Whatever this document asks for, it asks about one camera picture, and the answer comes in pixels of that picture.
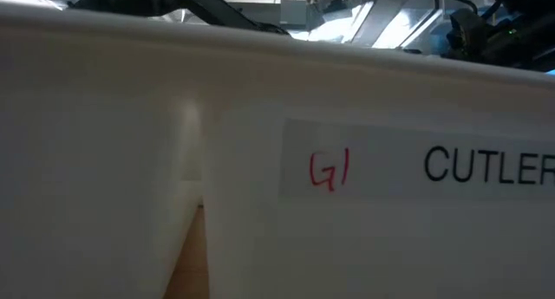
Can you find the white printed label sticker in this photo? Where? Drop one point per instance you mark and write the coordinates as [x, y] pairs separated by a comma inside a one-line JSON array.
[[381, 169]]

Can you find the grey ceiling box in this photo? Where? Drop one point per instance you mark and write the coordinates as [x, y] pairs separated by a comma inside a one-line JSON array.
[[294, 13]]

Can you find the white plastic cutlery organizer tray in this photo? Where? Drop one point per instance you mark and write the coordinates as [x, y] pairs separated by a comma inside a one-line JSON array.
[[390, 255]]

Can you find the rectangular silver air duct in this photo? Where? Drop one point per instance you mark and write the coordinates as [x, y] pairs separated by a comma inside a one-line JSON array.
[[381, 21]]

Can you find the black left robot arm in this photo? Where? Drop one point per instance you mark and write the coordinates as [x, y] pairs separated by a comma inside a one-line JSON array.
[[217, 5]]

